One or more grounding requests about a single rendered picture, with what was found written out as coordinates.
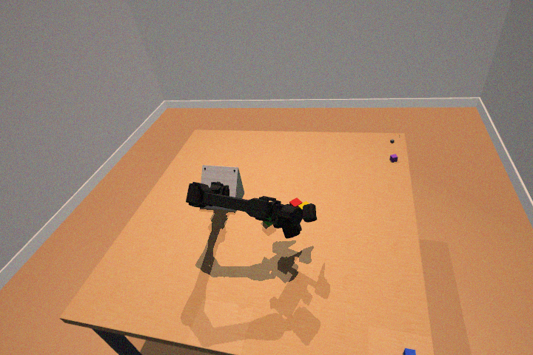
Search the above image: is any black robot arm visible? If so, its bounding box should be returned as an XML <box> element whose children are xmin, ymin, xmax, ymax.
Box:
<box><xmin>186</xmin><ymin>182</ymin><xmax>304</xmax><ymax>239</ymax></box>

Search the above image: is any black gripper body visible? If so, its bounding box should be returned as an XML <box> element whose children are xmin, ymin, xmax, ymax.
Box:
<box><xmin>273</xmin><ymin>203</ymin><xmax>316</xmax><ymax>229</ymax></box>

